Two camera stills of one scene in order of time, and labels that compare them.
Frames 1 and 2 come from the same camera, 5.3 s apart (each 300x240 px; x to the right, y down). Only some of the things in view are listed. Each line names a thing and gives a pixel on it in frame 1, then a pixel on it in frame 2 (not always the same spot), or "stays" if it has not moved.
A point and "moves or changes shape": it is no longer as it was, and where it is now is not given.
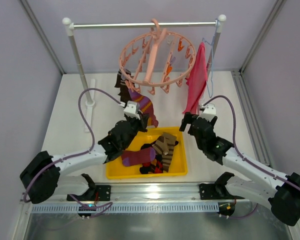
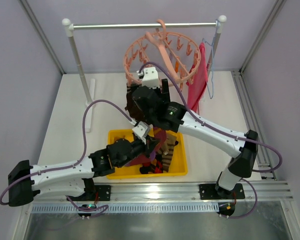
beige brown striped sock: [165, 145] stays
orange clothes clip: [169, 70] -> [176, 66]
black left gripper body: [141, 120] -> [150, 144]
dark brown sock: [124, 75] moves or changes shape
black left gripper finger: [144, 117] -> [151, 143]
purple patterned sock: [145, 106] moves or changes shape
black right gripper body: [193, 121] -> [158, 90]
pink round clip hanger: [157, 59] moves or changes shape
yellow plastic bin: [116, 169] stays
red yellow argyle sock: [154, 167] stays
